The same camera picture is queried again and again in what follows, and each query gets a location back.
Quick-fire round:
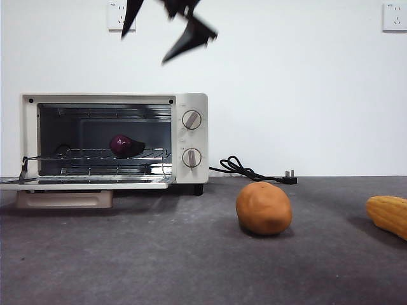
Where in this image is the purple eggplant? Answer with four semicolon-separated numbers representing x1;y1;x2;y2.
109;134;146;158

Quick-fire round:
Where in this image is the glass oven door beige handle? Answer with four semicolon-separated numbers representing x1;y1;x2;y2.
0;175;177;210

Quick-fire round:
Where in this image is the beige oven knob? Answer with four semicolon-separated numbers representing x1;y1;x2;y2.
183;110;203;130
182;147;203;168

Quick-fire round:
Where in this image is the white Toshiba toaster oven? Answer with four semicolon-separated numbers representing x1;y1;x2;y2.
20;93;210;196

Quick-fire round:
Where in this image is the brown potato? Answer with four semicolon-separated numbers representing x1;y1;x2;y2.
235;181;293;236

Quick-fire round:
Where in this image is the yellow corn cob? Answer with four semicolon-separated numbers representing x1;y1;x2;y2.
365;195;407;241

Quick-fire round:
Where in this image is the white wall socket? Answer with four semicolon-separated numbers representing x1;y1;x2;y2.
382;3;407;32
107;2;137;32

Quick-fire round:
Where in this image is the metal wire oven rack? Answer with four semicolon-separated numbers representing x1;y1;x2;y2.
24;147;172;161

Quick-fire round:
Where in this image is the black power cable with plug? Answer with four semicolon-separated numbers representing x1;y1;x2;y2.
209;155;298;186

